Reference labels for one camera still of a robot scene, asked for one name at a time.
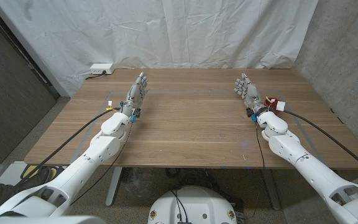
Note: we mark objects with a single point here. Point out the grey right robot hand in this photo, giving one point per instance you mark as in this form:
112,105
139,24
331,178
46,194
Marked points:
251,95

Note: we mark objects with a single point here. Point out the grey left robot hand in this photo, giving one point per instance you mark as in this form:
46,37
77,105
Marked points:
135,95

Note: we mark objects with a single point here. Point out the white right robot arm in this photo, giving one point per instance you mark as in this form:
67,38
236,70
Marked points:
309,168

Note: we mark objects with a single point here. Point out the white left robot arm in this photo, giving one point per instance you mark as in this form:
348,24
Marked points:
82,165

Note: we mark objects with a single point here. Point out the red cup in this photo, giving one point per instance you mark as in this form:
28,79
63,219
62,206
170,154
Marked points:
275,101

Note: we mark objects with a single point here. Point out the white power strip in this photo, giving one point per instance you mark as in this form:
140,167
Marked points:
102,68

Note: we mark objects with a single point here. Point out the white backdrop cloth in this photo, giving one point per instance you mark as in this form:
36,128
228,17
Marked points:
166,31

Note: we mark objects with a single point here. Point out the grey table leg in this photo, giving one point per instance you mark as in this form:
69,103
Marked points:
272,189
113,186

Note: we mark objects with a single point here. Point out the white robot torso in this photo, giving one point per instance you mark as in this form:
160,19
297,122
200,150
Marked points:
193,205

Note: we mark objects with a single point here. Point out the dark door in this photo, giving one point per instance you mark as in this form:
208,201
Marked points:
8,93

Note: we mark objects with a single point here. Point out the yellow floor object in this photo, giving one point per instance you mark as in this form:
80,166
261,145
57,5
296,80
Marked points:
30,170

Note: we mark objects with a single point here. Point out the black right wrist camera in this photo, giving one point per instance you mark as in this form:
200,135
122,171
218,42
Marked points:
249,112

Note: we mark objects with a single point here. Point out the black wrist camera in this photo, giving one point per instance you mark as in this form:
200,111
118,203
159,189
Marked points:
137,113
249,112

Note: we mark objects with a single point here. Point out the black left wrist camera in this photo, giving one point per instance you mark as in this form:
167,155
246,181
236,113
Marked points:
137,113

